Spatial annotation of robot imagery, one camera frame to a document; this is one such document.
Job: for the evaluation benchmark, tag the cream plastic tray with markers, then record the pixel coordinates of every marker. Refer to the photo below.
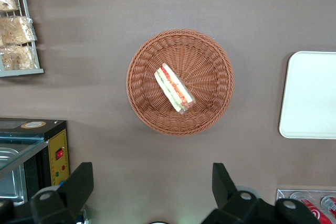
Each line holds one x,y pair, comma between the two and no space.
309,95

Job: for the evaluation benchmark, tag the steel warmer pan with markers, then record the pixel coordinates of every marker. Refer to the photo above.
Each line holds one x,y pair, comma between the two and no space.
11,182

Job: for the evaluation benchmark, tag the black food warmer yellow panel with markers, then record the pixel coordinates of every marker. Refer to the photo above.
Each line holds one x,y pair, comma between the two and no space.
59,134

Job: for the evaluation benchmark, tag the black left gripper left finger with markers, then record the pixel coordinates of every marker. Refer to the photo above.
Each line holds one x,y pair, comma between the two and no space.
71,190

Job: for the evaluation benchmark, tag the clear acrylic bottle rack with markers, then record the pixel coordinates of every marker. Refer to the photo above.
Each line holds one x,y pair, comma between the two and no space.
283,195

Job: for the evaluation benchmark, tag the triangle sandwich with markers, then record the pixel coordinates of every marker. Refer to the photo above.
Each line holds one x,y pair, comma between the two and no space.
173,87

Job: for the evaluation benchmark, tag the brown round wicker basket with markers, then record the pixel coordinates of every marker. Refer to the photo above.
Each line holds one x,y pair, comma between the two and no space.
204,58

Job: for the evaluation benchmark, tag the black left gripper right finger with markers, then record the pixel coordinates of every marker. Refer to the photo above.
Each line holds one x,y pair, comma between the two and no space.
228,200

